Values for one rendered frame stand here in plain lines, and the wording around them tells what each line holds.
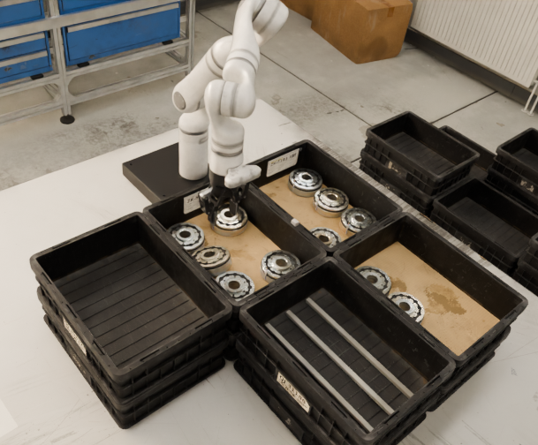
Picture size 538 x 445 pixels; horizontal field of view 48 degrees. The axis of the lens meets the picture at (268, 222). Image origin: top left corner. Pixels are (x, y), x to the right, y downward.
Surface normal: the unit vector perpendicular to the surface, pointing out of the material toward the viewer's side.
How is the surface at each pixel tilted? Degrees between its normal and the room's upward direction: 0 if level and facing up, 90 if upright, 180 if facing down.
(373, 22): 89
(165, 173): 2
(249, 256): 0
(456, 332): 0
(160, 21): 90
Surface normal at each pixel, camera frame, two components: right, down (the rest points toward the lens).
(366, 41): 0.47, 0.64
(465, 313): 0.11, -0.73
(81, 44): 0.65, 0.57
